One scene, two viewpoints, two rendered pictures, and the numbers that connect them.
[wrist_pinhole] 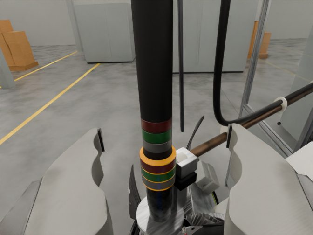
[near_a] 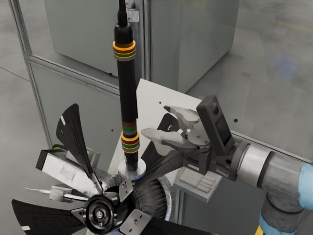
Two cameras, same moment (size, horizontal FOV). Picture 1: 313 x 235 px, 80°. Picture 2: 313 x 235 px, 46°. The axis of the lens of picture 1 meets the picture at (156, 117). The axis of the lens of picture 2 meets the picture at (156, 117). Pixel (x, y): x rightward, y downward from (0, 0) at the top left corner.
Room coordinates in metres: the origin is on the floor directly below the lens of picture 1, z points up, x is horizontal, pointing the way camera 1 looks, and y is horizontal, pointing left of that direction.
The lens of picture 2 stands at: (-0.20, 0.51, 2.15)
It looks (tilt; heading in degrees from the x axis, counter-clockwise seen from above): 41 degrees down; 300
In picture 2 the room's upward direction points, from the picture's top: straight up
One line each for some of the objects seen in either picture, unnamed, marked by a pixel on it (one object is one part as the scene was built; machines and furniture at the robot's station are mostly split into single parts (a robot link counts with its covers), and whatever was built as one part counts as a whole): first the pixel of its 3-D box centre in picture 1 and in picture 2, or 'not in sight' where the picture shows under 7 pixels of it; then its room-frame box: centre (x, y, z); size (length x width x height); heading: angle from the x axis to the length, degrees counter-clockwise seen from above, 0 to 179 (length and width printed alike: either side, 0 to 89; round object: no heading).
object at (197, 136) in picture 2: not in sight; (214, 151); (-0.04, 0.00, 1.61); 0.12 x 0.08 x 0.09; 178
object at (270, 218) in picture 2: not in sight; (286, 208); (-0.20, -0.01, 1.52); 0.11 x 0.08 x 0.11; 69
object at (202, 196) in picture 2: not in sight; (183, 166); (0.27, -0.55, 0.85); 0.36 x 0.24 x 0.03; 179
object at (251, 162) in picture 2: not in sight; (253, 162); (-0.12, 0.00, 1.62); 0.08 x 0.05 x 0.08; 88
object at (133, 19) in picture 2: not in sight; (129, 24); (0.52, -0.52, 1.52); 0.10 x 0.07 x 0.08; 124
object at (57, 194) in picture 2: not in sight; (58, 194); (0.52, -0.02, 1.08); 0.07 x 0.04 x 0.06; 9
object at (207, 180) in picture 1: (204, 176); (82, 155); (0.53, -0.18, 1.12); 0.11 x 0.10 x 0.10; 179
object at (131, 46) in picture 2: not in sight; (124, 50); (0.17, 0.00, 1.78); 0.04 x 0.04 x 0.03
